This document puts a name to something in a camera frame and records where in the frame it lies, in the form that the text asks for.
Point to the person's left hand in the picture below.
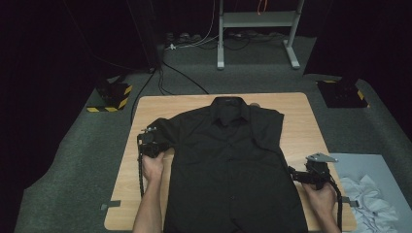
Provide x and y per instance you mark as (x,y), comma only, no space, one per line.
(154,168)

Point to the grey sheet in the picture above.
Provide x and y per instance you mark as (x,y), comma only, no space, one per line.
(366,165)

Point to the grey tape strip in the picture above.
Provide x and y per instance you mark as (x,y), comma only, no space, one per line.
(111,205)
(352,202)

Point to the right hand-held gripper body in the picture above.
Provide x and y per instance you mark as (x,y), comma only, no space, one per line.
(319,171)

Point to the black upright post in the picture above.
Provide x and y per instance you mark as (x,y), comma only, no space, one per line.
(149,32)

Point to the grey round table grommet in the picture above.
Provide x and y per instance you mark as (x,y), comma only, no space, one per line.
(255,104)

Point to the crumpled white cloth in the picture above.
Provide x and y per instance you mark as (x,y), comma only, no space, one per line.
(372,207)

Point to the person's right hand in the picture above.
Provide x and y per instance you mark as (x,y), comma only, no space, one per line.
(322,200)

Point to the black short-sleeved shirt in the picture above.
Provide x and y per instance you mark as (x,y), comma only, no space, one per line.
(226,161)

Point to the grey metal stand frame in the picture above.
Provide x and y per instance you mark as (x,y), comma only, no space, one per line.
(259,18)

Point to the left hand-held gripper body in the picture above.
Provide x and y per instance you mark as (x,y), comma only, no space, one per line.
(150,145)

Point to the black yellow striped stand base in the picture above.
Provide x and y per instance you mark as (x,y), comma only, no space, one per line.
(343,95)
(113,97)

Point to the dark power strip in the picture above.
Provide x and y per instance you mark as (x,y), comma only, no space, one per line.
(183,37)
(256,35)

